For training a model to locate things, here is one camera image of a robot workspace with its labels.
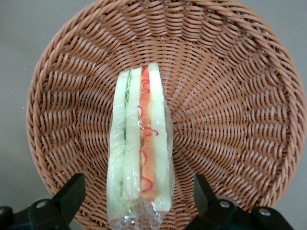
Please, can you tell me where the brown round wicker basket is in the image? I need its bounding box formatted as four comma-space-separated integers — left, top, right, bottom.
25, 0, 307, 230

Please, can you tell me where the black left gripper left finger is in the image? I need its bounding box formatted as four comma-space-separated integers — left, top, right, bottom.
0, 173, 86, 230

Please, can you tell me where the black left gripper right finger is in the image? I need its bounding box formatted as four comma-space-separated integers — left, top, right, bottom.
189, 173, 295, 230

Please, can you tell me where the triangle sandwich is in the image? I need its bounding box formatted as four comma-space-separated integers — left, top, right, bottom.
106, 61, 176, 230

